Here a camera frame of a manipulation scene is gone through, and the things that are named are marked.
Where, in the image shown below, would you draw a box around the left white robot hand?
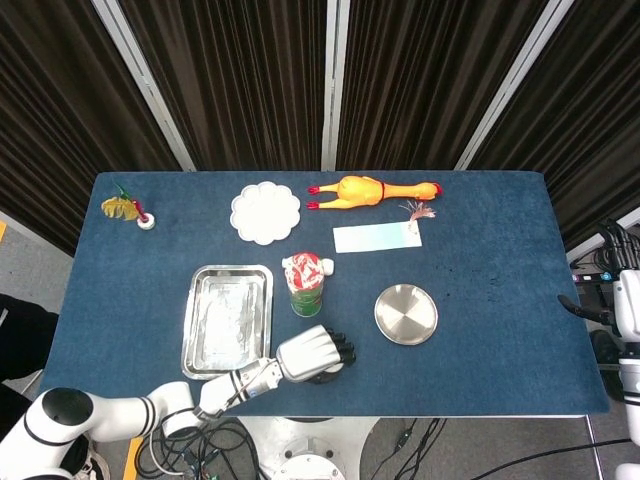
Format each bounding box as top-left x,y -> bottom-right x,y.
274,324 -> 357,385

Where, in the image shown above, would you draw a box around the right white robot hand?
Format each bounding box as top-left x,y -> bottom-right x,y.
558,218 -> 640,346

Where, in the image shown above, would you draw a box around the green can red lid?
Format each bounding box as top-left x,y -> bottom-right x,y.
281,251 -> 326,319

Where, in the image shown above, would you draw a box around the white drink bottle green label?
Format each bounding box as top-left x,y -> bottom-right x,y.
281,257 -> 335,277

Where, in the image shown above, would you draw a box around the rectangular steel tray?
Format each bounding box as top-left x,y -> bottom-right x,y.
180,264 -> 275,382

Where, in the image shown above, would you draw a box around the round steel plate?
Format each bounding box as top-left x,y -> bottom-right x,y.
373,283 -> 440,347

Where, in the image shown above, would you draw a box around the white bookmark with tassel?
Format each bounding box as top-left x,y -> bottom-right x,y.
332,200 -> 437,255

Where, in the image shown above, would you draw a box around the blue table cloth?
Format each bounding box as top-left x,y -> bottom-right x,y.
39,171 -> 612,419

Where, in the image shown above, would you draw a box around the white flower-shaped palette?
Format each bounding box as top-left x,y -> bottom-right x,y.
229,180 -> 302,246

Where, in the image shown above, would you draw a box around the yellow rubber chicken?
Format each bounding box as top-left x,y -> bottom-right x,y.
306,174 -> 444,211

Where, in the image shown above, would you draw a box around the dark brown curtain panel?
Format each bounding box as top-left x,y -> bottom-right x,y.
117,0 -> 331,172
467,0 -> 640,251
0,0 -> 184,256
335,0 -> 551,172

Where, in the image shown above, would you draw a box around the black and white shoe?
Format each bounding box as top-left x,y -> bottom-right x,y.
82,439 -> 112,480

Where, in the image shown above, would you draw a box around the yellow red feather shuttlecock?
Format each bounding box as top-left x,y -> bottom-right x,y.
101,182 -> 157,232

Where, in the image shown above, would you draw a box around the person's black trousers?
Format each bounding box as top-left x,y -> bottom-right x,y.
0,294 -> 60,432

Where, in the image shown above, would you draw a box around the white partition frame post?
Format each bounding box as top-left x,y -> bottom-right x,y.
91,0 -> 197,173
320,0 -> 352,172
567,204 -> 640,264
453,0 -> 576,172

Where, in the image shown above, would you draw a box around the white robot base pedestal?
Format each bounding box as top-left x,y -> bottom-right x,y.
237,416 -> 377,480

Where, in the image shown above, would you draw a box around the black floor cable bundle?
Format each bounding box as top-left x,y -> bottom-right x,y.
135,417 -> 269,480

